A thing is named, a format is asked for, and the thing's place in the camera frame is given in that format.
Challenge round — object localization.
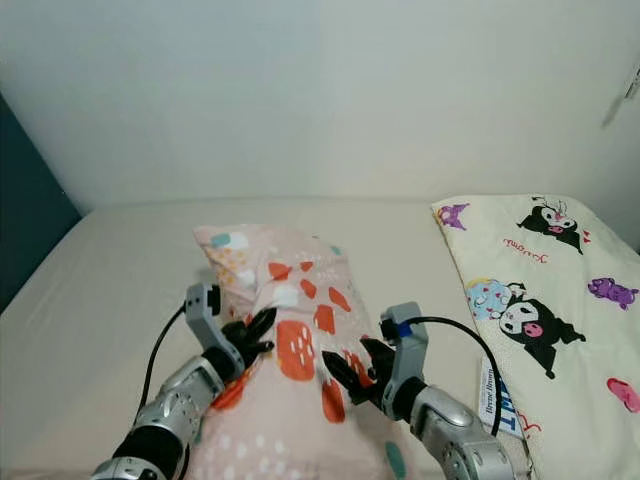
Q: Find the pink patterned pillow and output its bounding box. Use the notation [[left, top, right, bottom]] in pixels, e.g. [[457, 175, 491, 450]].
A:
[[193, 223, 436, 480]]

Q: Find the cream cartoon print quilt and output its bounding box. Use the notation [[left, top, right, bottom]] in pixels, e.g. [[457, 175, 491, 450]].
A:
[[432, 195, 640, 480]]

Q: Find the white blue book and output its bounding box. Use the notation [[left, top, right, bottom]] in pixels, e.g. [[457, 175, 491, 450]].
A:
[[480, 360, 526, 436]]

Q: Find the beige bed mattress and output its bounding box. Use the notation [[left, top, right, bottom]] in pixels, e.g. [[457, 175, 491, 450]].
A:
[[0, 198, 640, 480]]

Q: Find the blue upholstered headboard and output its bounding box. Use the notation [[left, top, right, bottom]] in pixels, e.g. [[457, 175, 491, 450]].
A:
[[0, 95, 83, 311]]

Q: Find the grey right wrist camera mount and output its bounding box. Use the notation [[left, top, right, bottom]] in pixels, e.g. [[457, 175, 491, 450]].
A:
[[380, 302, 431, 416]]

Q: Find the black blind pull cord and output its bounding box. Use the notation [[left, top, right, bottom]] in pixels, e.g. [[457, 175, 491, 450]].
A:
[[622, 60, 640, 101]]

